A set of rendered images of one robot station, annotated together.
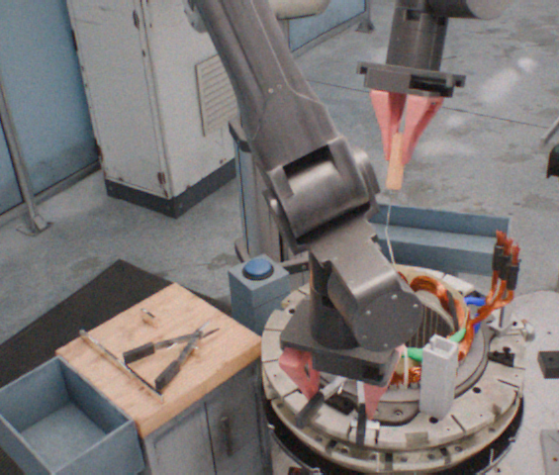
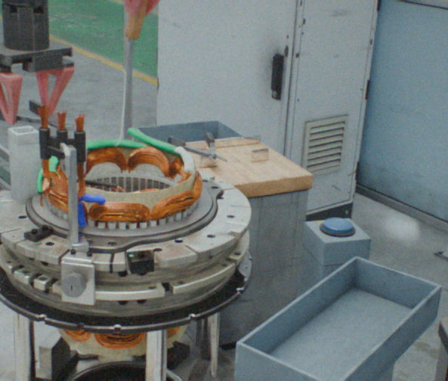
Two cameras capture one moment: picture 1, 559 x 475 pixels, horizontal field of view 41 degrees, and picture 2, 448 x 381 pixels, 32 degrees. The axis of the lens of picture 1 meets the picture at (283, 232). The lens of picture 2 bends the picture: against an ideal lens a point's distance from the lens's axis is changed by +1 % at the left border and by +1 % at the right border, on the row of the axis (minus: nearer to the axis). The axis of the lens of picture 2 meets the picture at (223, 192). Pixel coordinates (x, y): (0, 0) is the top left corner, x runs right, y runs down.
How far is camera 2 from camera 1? 1.43 m
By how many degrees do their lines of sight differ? 90
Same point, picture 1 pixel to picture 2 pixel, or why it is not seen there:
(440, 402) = (13, 176)
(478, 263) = (257, 345)
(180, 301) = (282, 172)
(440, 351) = (29, 142)
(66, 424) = not seen: hidden behind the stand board
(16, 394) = (226, 134)
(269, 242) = not seen: outside the picture
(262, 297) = (307, 240)
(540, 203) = not seen: outside the picture
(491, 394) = (9, 220)
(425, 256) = (298, 314)
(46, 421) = not seen: hidden behind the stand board
